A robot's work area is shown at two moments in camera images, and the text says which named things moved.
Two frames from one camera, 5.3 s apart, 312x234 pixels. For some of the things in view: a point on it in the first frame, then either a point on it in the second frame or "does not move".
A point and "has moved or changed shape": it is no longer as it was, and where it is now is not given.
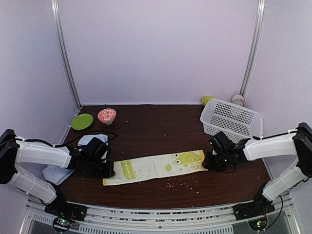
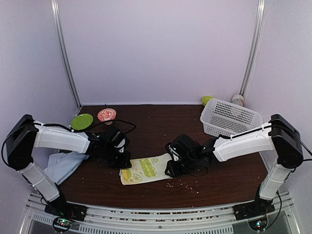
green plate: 82,121 does not move
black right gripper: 207,164 -> 173,171
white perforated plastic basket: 238,123 does not move
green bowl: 205,99 does not move
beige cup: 238,99 does not move
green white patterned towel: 156,167 has moved or changed shape
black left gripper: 108,171 -> 125,162
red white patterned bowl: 107,115 does not move
